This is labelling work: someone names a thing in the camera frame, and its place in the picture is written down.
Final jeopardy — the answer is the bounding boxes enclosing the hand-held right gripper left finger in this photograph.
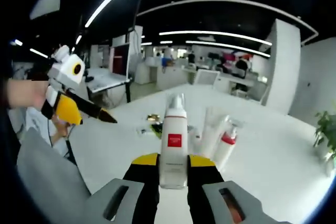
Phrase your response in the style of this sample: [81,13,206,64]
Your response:
[83,152,161,224]

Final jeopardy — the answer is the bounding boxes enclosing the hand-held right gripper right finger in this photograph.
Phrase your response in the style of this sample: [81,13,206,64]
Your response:
[186,154,283,224]

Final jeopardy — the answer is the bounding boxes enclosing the white skincare pump bottle red collar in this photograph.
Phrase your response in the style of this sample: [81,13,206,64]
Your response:
[213,114,245,171]

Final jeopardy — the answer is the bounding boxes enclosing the large white skincare bottle red label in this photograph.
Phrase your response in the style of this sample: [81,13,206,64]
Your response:
[159,92,190,190]

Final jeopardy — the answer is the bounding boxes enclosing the white skincare tube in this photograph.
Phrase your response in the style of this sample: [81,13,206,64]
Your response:
[202,106,225,158]

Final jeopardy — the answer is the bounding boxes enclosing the green black skincare sachet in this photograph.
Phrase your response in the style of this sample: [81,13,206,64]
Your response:
[150,122,165,140]

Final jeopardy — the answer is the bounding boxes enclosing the white desk black legs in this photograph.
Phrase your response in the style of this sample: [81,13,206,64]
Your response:
[86,67,133,104]

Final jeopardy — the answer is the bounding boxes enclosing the dark red standing screen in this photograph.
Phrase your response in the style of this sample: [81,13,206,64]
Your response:
[110,43,131,78]

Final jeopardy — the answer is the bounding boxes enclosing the grey chair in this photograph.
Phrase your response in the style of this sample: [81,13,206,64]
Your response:
[16,126,92,210]

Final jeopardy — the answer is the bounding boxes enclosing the potted green plant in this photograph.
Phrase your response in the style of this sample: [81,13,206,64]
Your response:
[313,110,336,162]

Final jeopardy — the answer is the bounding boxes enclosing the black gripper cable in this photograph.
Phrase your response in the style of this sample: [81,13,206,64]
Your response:
[46,118,79,166]

